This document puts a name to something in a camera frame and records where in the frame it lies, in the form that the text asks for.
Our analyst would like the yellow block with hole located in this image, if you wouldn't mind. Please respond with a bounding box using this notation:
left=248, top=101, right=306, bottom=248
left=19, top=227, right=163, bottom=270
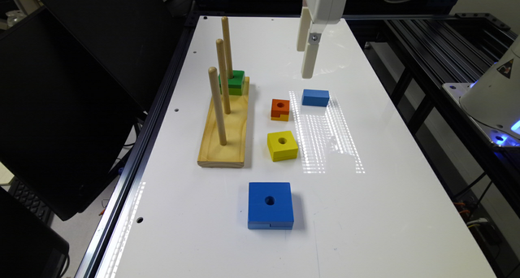
left=267, top=131, right=298, bottom=162

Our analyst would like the front wooden peg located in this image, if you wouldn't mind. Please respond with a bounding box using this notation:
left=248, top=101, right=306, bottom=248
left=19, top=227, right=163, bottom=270
left=208, top=67, right=227, bottom=146

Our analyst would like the wooden peg base board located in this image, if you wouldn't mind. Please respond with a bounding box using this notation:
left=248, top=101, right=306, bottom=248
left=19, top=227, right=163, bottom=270
left=197, top=76, right=251, bottom=169

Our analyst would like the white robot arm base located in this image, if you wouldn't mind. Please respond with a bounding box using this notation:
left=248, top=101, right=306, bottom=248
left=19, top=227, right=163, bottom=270
left=443, top=40, right=519, bottom=150

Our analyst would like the wooden peg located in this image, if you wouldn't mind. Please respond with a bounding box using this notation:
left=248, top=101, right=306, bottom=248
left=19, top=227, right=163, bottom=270
left=208, top=67, right=227, bottom=146
left=216, top=38, right=231, bottom=115
left=221, top=16, right=234, bottom=79

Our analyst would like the rear wooden peg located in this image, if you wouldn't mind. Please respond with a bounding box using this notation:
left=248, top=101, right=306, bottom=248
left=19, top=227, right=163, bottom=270
left=221, top=16, right=234, bottom=79

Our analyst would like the middle wooden peg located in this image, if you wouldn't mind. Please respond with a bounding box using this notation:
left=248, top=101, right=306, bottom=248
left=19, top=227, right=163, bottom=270
left=216, top=38, right=231, bottom=115

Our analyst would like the small blue block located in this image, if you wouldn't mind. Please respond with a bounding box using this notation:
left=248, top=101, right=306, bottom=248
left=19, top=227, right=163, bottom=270
left=301, top=89, right=330, bottom=107

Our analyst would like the large blue block with hole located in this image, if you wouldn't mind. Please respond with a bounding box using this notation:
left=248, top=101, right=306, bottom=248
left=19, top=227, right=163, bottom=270
left=247, top=182, right=294, bottom=230

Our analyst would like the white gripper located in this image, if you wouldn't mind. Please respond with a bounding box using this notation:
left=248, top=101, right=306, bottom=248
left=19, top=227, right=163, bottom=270
left=297, top=0, right=346, bottom=79

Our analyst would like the black keyboard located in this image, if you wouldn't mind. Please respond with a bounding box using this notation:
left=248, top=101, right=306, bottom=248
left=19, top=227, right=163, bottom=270
left=8, top=177, right=53, bottom=225

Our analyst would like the green block on peg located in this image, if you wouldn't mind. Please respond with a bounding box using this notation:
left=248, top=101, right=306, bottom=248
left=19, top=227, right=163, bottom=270
left=227, top=70, right=245, bottom=96

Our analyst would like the black monitor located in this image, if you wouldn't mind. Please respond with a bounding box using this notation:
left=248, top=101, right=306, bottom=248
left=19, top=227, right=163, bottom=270
left=1, top=0, right=176, bottom=220

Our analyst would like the orange block with hole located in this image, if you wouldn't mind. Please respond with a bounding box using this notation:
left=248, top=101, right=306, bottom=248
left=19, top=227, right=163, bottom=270
left=271, top=99, right=290, bottom=121

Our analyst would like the black aluminium frame rack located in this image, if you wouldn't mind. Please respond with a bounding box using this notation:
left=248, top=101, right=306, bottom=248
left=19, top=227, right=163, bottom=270
left=344, top=12, right=520, bottom=218

